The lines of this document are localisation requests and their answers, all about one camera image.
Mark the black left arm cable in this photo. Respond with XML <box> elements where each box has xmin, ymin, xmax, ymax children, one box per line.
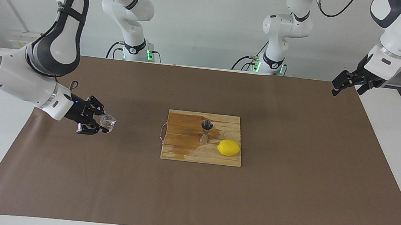
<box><xmin>313</xmin><ymin>0</ymin><xmax>360</xmax><ymax>20</ymax></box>

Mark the brown paper table mat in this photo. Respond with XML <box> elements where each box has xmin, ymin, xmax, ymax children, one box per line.
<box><xmin>0</xmin><ymin>46</ymin><xmax>401</xmax><ymax>225</ymax></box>

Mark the white wall socket box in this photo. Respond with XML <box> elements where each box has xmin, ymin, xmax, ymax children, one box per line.
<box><xmin>7</xmin><ymin>29</ymin><xmax>43</xmax><ymax>51</ymax></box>

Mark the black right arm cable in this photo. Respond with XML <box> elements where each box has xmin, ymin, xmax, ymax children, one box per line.
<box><xmin>54</xmin><ymin>77</ymin><xmax>79</xmax><ymax>92</ymax></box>

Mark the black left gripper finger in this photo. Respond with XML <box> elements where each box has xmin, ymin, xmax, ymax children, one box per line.
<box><xmin>331</xmin><ymin>69</ymin><xmax>356</xmax><ymax>98</ymax></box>
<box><xmin>356</xmin><ymin>78</ymin><xmax>376</xmax><ymax>97</ymax></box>

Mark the small clear glass cup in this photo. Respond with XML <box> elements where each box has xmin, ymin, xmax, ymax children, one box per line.
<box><xmin>97</xmin><ymin>113</ymin><xmax>118</xmax><ymax>134</ymax></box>

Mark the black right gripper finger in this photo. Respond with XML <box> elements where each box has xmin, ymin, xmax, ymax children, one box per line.
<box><xmin>76</xmin><ymin>120</ymin><xmax>111</xmax><ymax>137</ymax></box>
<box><xmin>85</xmin><ymin>95</ymin><xmax>109</xmax><ymax>117</ymax></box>

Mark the wooden cutting board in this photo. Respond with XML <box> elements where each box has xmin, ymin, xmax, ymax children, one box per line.
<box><xmin>157</xmin><ymin>108</ymin><xmax>247</xmax><ymax>168</ymax></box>

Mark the yellow lemon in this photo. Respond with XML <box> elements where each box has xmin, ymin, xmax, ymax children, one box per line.
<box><xmin>216</xmin><ymin>138</ymin><xmax>242</xmax><ymax>158</ymax></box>

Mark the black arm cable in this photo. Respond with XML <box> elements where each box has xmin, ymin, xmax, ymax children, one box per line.
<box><xmin>54</xmin><ymin>77</ymin><xmax>79</xmax><ymax>92</ymax></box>
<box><xmin>313</xmin><ymin>0</ymin><xmax>360</xmax><ymax>20</ymax></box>

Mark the steel double jigger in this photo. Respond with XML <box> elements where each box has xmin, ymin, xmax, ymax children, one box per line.
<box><xmin>199</xmin><ymin>119</ymin><xmax>215</xmax><ymax>144</ymax></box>

